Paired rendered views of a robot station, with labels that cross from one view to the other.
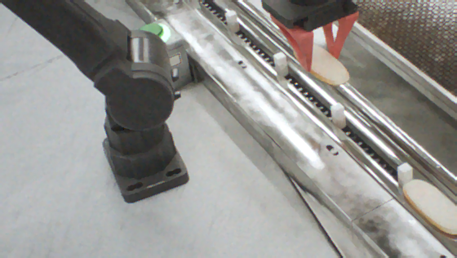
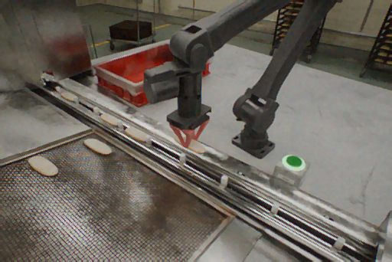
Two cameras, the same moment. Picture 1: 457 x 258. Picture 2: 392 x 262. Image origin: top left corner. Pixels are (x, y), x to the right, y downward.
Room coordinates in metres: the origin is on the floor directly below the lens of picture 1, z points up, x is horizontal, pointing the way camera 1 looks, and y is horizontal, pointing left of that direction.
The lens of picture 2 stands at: (1.32, -0.35, 1.34)
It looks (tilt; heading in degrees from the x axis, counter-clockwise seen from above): 36 degrees down; 150
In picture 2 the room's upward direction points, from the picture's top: straight up
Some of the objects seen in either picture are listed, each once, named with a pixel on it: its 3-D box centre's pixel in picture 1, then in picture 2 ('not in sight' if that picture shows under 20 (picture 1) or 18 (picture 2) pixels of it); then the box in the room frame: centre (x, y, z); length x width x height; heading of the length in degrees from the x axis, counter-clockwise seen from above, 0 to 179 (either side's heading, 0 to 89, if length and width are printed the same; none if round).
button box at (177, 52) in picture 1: (160, 68); (288, 178); (1.04, 0.11, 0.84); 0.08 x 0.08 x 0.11; 22
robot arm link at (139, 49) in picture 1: (140, 85); (253, 117); (0.86, 0.12, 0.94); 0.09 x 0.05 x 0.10; 91
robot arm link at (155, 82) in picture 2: not in sight; (173, 71); (0.87, -0.14, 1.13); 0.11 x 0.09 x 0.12; 91
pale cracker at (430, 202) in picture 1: (434, 204); (136, 133); (0.66, -0.18, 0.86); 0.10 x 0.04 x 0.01; 22
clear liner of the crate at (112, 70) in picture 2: not in sight; (155, 69); (0.23, 0.07, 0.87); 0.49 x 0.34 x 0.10; 108
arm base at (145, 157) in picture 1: (138, 140); (254, 135); (0.86, 0.14, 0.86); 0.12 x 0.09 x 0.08; 15
